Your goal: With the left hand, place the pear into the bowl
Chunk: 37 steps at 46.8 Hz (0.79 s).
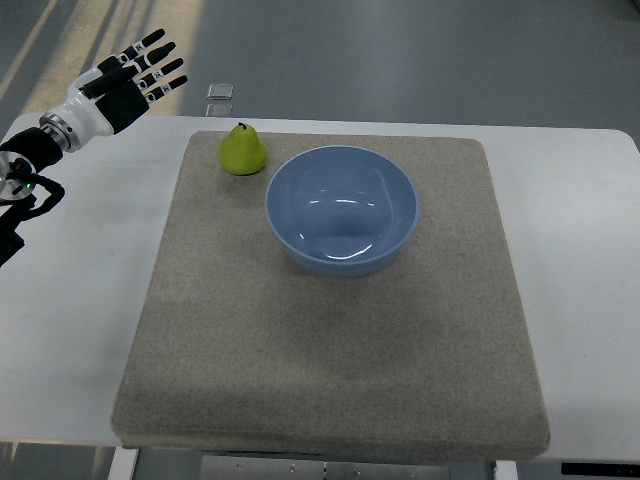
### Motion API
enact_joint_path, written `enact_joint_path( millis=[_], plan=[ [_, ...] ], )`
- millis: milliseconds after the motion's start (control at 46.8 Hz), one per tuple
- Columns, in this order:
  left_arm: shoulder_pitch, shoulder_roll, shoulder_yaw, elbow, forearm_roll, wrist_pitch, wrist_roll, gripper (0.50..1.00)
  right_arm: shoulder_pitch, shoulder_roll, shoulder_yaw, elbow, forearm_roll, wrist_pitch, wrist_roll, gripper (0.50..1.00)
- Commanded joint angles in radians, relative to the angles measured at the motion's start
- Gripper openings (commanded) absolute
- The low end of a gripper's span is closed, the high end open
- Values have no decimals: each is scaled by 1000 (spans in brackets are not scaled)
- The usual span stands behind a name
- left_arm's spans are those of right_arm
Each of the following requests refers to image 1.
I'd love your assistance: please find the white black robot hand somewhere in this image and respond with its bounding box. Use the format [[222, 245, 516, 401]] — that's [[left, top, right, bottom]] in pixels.
[[40, 29, 187, 152]]

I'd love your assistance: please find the green pear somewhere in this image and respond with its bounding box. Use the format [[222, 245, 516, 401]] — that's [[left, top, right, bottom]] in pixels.
[[218, 122, 268, 176]]

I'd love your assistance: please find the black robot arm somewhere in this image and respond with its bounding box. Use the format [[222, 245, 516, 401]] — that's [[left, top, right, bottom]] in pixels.
[[1, 127, 65, 265]]

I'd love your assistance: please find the blue bowl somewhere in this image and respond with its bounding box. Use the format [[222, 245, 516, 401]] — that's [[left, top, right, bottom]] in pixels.
[[265, 145, 420, 278]]

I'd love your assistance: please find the lower floor outlet plate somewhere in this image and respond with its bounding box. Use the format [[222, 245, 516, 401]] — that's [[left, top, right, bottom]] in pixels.
[[205, 103, 233, 117]]

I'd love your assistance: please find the floor outlet plate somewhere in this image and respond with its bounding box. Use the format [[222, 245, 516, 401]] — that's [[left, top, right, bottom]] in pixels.
[[205, 103, 233, 117], [206, 83, 234, 100]]

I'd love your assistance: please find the upper floor outlet plate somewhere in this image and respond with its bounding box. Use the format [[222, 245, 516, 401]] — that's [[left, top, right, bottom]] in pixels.
[[206, 83, 234, 100]]

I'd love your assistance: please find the beige fabric mat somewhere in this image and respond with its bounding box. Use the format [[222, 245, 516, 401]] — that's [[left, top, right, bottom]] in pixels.
[[111, 132, 550, 463]]

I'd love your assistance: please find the white table leg frame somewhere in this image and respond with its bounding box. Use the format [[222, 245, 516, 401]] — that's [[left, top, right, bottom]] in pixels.
[[107, 448, 520, 479]]

